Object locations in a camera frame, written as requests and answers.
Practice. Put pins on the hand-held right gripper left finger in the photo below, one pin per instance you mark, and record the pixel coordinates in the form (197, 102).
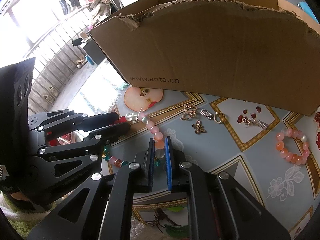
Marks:
(151, 162)

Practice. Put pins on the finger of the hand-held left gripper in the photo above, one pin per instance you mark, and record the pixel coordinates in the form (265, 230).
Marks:
(117, 132)
(105, 120)

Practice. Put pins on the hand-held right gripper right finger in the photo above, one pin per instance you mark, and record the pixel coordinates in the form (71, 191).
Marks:
(168, 165)

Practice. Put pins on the bronze butterfly charm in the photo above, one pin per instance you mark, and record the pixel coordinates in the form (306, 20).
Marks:
(199, 128)

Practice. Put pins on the silver abacus charm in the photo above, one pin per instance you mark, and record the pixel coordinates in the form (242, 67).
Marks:
(261, 125)
(206, 113)

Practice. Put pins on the brown cardboard box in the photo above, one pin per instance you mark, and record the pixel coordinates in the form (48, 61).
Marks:
(212, 55)

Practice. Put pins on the blue bottle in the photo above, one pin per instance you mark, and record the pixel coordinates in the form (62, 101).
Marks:
(88, 59)

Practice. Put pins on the dark grey cabinet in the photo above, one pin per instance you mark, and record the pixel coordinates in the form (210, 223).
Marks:
(96, 52)

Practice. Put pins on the metal balcony railing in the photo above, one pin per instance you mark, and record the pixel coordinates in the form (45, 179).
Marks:
(50, 62)

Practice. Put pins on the white green fluffy garment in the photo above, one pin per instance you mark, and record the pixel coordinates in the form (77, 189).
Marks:
(15, 217)

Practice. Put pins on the beige knitted cloth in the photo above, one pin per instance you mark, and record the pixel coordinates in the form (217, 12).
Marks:
(100, 5)

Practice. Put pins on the dark hanging jacket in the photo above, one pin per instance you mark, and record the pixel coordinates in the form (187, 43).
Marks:
(68, 0)

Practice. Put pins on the blue printed pillow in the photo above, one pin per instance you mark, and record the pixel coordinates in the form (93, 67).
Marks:
(304, 7)

